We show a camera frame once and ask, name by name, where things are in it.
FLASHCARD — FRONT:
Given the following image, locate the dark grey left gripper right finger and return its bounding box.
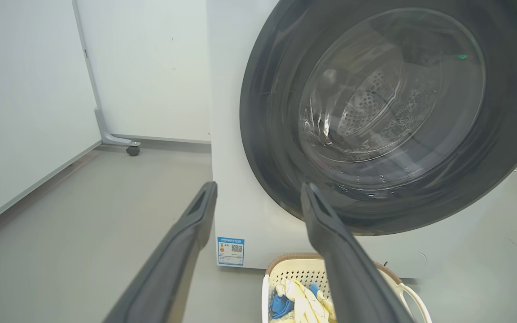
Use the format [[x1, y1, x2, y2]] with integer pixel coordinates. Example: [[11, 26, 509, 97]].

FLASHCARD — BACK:
[[300, 182, 415, 323]]

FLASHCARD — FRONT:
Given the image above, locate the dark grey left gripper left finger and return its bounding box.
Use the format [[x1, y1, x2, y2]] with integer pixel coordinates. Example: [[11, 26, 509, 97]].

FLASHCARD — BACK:
[[104, 181, 218, 323]]

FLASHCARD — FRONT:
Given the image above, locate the pale yellow printed garment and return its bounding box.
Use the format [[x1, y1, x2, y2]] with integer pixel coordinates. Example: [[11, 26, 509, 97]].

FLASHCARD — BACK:
[[316, 289, 336, 322], [270, 278, 331, 323]]

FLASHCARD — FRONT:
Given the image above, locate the cream perforated laundry basket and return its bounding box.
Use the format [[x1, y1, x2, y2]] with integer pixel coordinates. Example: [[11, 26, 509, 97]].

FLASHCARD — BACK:
[[262, 253, 433, 323]]

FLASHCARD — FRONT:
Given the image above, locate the white front-load washing machine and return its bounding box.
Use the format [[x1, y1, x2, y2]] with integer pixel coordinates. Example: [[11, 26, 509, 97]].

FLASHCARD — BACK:
[[206, 0, 517, 279]]

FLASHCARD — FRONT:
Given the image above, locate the blue energy label sticker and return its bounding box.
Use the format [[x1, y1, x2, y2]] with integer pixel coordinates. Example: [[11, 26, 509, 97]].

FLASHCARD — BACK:
[[217, 237, 245, 266]]

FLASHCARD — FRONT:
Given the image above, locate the grey partition leg with caster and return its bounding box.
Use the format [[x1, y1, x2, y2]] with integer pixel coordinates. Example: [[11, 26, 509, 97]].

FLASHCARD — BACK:
[[72, 0, 141, 157]]

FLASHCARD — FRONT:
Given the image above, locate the steel perforated washer drum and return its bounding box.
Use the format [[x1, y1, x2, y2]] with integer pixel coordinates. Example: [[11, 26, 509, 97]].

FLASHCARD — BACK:
[[312, 58, 447, 155]]

